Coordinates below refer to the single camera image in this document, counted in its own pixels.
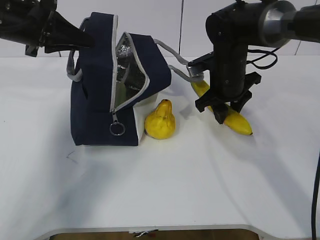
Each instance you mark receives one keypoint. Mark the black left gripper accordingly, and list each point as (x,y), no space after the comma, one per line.
(39,20)

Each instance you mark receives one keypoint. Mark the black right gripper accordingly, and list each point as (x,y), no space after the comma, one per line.
(228,79)

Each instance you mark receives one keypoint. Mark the yellow banana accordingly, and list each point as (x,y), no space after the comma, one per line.
(234,120)

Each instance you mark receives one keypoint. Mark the yellow pear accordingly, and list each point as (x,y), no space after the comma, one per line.
(160,124)

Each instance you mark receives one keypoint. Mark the navy and white lunch bag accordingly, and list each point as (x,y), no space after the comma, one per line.
(134,60)

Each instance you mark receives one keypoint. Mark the green lidded glass container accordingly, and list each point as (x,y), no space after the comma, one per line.
(120,94)

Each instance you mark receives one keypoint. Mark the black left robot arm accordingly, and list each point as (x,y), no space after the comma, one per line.
(10,23)

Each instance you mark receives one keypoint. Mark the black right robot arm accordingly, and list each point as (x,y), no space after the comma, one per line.
(272,23)

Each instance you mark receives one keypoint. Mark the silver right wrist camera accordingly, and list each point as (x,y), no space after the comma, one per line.
(201,64)

